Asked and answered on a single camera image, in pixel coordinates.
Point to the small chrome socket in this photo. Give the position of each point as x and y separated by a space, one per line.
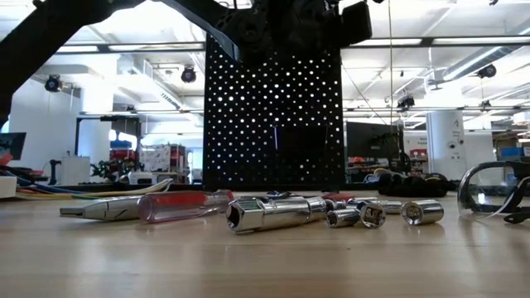
426 212
372 215
391 207
356 202
341 218
335 205

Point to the long chrome deep socket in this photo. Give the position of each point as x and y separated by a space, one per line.
273 213

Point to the black eyeglasses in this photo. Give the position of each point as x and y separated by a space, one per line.
517 165

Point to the grey utility knife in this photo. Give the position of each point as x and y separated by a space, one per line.
103 208

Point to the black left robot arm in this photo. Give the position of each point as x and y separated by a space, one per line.
41 41

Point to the black perforated pegboard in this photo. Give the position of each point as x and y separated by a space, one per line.
248 124

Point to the black pegboard bin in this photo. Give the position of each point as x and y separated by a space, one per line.
302 145

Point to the black computer monitor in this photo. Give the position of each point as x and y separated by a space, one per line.
372 140

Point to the white pillar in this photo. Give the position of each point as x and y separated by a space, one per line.
439 136

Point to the black work gloves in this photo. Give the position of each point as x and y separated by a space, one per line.
414 188

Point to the red tool chest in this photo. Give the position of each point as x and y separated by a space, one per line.
122 154

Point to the small white device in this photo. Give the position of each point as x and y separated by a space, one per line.
141 178

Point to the shelf with blue bins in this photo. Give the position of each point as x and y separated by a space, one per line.
513 152

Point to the white ribbed device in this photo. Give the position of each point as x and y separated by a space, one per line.
76 170

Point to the dark monitor with red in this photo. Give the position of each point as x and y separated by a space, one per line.
14 142

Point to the white box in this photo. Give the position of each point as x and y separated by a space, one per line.
7 187

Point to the black hanging ceiling camera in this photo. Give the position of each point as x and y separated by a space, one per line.
488 71
406 102
189 75
52 83

